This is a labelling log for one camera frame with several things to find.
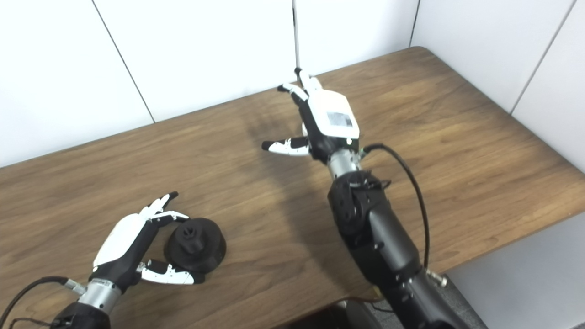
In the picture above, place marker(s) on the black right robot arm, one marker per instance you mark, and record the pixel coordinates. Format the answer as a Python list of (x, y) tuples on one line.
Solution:
[(384, 242)]

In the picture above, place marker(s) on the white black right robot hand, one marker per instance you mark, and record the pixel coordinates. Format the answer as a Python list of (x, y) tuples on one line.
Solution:
[(331, 114)]

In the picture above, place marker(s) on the round black part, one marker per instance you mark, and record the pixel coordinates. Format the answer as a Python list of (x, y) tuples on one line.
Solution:
[(205, 251)]

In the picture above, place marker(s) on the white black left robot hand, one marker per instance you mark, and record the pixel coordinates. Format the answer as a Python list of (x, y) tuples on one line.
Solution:
[(121, 237)]

